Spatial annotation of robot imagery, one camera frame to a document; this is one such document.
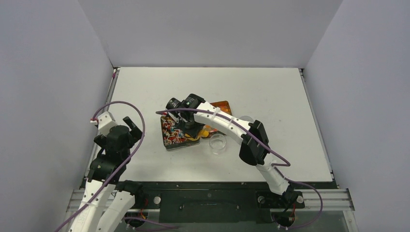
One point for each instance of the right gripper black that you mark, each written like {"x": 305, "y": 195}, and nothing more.
{"x": 191, "y": 127}

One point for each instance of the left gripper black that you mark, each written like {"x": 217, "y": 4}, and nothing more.
{"x": 136, "y": 134}

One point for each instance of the orange plastic scoop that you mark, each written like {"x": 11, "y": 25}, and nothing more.
{"x": 205, "y": 133}

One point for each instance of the tin box of lollipops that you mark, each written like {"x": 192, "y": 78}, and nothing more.
{"x": 172, "y": 137}

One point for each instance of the clear round lid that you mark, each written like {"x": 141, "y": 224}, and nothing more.
{"x": 247, "y": 118}

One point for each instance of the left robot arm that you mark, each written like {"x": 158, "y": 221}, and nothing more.
{"x": 106, "y": 199}

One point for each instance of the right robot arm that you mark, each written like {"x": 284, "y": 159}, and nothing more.
{"x": 193, "y": 113}

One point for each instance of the clear plastic round container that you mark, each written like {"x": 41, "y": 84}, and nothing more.
{"x": 217, "y": 143}

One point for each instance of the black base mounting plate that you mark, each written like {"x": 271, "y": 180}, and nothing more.
{"x": 209, "y": 202}

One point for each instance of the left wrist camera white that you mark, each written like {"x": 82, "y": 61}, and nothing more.
{"x": 104, "y": 123}

